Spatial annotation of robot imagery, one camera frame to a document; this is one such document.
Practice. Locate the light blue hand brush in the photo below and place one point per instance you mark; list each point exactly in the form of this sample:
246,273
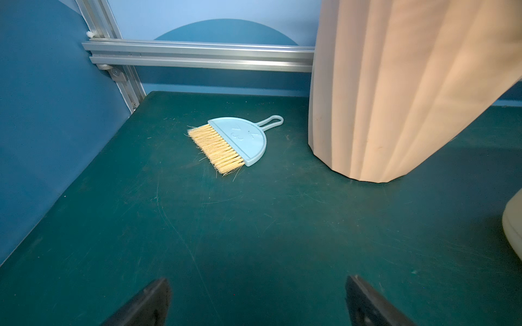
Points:
231,143

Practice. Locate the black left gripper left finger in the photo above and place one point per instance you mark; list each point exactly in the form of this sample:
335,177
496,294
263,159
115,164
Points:
149,306

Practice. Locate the horizontal aluminium frame rail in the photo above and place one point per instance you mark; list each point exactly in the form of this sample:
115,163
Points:
293,59

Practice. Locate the beige ribbed flower pot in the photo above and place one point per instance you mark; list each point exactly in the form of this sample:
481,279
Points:
394,81

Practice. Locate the cream plastic storage box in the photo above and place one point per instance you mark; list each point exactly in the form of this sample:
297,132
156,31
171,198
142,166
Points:
512,223

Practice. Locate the left aluminium frame post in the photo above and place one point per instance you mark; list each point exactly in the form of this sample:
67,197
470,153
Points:
108,51

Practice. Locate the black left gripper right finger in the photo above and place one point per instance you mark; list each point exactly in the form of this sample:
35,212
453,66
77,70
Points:
366,306

